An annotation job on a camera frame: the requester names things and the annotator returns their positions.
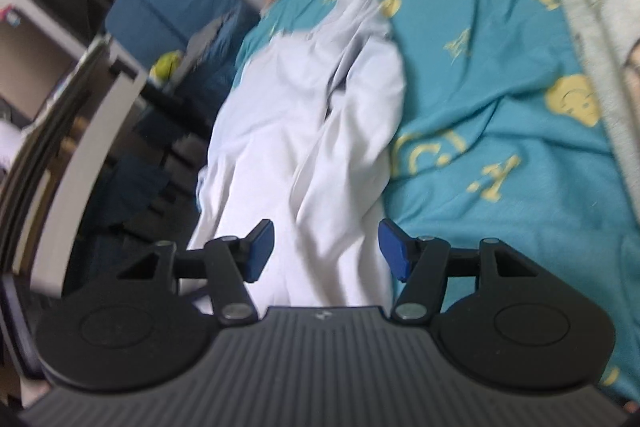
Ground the grey cloth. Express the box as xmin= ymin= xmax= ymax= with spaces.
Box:
xmin=187 ymin=14 xmax=236 ymax=52

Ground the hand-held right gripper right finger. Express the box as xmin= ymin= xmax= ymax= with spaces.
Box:
xmin=378 ymin=218 xmax=538 ymax=324

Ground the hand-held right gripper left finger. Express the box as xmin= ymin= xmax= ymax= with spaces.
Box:
xmin=117 ymin=219 xmax=276 ymax=324

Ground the wooden table with white edge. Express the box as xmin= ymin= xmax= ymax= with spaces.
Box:
xmin=0 ymin=34 xmax=216 ymax=298

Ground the yellow-green plush toy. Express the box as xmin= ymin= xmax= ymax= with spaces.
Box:
xmin=150 ymin=51 xmax=185 ymax=85

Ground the blue covered stool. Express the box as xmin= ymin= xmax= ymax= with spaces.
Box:
xmin=97 ymin=152 xmax=171 ymax=228

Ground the white shirt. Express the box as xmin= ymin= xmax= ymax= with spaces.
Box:
xmin=192 ymin=0 xmax=407 ymax=315

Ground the teal printed bed sheet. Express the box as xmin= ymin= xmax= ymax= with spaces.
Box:
xmin=232 ymin=0 xmax=640 ymax=408

